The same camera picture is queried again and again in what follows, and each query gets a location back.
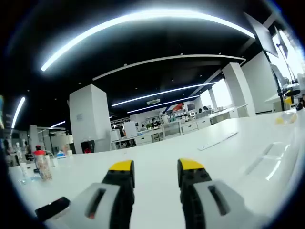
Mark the large white appliance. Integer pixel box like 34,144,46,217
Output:
123,121,138,139

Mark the patterned bottle with red cap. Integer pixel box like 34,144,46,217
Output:
32,145,53,182

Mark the white black desk equipment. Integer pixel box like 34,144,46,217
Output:
285,88,305,111

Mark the black smartphone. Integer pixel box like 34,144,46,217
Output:
35,197,71,222

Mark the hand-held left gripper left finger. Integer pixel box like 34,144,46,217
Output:
68,159,136,229

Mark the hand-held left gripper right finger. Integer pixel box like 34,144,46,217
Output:
177,158,246,229

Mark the small white appliance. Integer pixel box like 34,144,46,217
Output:
110,130,122,143

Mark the large hanging monitor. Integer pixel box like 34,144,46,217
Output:
244,11,279,58

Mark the black box with red print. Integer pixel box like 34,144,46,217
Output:
80,140,96,153

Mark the small hanging monitor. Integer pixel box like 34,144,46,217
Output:
274,25,289,57

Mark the white long counter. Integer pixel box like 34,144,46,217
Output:
209,104,248,125

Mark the black tripod stand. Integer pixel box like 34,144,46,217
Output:
271,66,286,113

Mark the white cabinet row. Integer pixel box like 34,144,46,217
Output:
135,118,213,145

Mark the long ceiling light strip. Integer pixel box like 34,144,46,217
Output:
40,10,256,72
111,82,218,107
11,96,26,129
127,95,201,114

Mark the clear plastic bottle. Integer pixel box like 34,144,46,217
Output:
14,142,24,165

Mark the white square pillar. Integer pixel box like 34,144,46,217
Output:
221,62,257,118
69,83,112,153

